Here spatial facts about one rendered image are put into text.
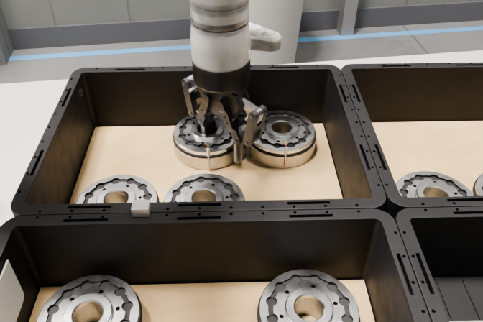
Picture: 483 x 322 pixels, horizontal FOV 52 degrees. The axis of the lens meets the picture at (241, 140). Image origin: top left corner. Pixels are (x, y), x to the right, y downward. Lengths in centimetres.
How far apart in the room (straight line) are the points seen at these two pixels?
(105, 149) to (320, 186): 33
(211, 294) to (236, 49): 28
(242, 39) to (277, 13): 169
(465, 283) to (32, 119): 86
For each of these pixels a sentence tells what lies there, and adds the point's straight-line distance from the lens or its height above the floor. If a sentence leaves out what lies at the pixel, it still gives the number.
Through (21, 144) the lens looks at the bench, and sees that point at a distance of 105.
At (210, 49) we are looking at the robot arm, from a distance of 59.
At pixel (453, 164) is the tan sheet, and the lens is 78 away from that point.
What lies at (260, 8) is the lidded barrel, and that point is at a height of 41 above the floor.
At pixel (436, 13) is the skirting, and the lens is 326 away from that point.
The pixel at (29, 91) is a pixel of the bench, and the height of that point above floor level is 70.
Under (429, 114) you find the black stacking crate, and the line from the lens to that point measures 85.
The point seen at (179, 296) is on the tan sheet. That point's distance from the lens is 58.
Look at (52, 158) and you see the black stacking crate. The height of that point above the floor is 91.
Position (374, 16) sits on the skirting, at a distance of 309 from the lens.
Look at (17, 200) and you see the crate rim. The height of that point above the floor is 93.
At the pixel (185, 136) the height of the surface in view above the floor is 86.
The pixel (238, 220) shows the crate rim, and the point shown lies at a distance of 51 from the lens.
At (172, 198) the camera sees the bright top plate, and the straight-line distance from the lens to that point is 63.
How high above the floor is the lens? 131
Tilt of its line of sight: 39 degrees down
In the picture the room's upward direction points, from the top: straight up
